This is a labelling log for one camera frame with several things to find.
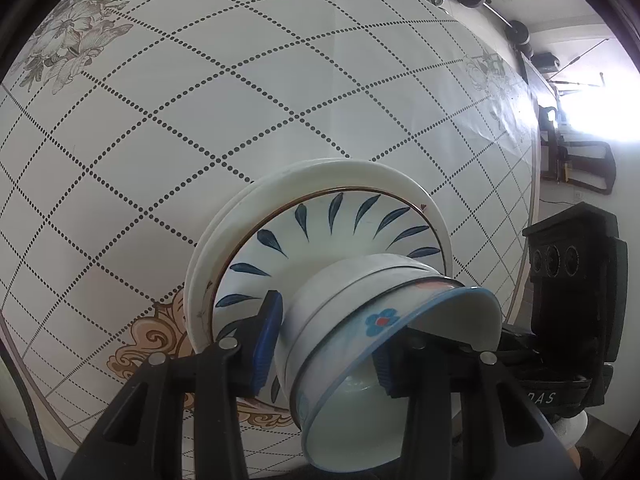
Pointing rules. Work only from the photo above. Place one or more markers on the printed tablecloth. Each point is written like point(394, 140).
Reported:
point(200, 110)

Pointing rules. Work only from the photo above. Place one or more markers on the white bowl with blue flower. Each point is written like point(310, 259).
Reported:
point(360, 360)

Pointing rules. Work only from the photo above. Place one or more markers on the person's right hand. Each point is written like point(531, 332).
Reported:
point(570, 429)

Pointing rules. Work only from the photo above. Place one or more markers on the white plate with blue leaves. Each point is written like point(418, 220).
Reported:
point(320, 240)

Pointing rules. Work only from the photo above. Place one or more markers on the black chair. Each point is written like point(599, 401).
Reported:
point(585, 160)

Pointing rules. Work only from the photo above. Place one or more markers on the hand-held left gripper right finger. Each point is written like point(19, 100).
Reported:
point(384, 371)

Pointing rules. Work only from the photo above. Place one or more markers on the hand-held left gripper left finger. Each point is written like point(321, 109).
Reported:
point(265, 340)

